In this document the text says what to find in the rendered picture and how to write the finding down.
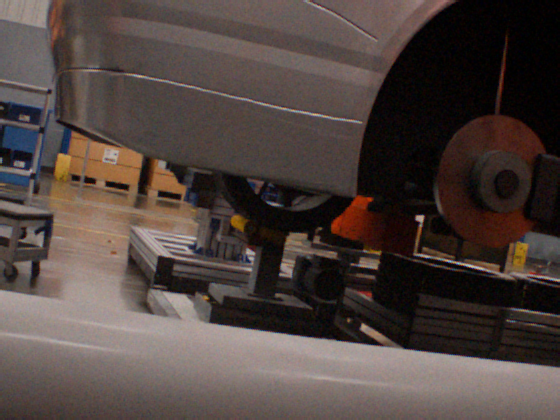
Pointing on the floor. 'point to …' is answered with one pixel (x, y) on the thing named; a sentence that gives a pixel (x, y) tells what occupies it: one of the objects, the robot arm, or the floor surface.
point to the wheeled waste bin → (13, 137)
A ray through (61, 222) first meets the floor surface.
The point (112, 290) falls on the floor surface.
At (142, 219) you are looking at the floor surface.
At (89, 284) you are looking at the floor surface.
